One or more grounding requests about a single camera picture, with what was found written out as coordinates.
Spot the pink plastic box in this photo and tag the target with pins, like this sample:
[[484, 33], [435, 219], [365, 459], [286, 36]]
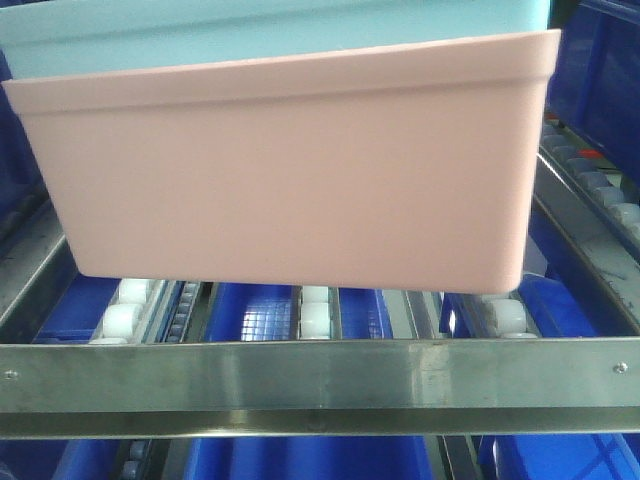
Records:
[[401, 167]]

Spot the light blue plastic box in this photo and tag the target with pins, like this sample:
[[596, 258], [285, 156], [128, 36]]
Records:
[[57, 38]]

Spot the stainless steel shelf rack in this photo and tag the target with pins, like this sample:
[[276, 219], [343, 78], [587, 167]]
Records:
[[174, 385]]

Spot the blue crate lower shelf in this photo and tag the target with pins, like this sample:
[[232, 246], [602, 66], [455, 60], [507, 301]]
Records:
[[263, 313]]

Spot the white roller track middle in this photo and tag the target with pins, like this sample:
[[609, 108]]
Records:
[[315, 313]]

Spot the white roller track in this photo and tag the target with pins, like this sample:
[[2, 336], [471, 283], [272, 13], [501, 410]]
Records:
[[129, 313], [315, 313], [586, 228]]

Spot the white roller track left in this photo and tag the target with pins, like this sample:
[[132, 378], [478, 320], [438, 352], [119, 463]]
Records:
[[129, 313]]

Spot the white roller track right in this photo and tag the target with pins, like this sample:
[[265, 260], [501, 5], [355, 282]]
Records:
[[586, 228]]

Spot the blue crate upper left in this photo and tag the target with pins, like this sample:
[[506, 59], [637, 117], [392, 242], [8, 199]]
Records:
[[21, 179]]

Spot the blue crate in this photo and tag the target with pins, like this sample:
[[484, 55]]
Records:
[[595, 88], [21, 179]]

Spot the blue crate upper right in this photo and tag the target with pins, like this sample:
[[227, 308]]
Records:
[[595, 88]]

